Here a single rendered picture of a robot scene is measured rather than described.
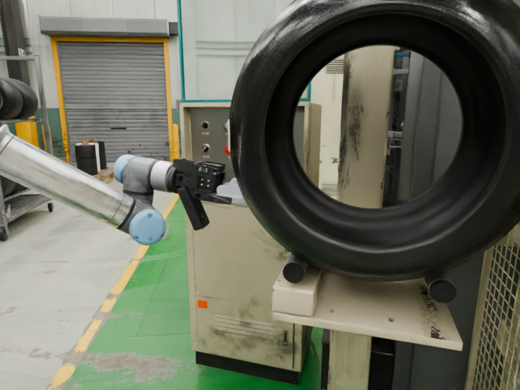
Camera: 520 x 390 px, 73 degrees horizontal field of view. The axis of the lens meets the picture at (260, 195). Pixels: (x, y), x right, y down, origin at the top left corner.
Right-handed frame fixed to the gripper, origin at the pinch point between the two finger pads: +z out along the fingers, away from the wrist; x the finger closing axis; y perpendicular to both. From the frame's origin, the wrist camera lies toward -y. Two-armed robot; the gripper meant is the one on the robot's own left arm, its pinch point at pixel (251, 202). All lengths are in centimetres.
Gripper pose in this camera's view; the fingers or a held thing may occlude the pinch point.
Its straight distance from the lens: 81.8
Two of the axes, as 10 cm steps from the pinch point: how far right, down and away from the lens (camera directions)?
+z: 9.5, 1.9, -2.6
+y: 1.2, -9.6, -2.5
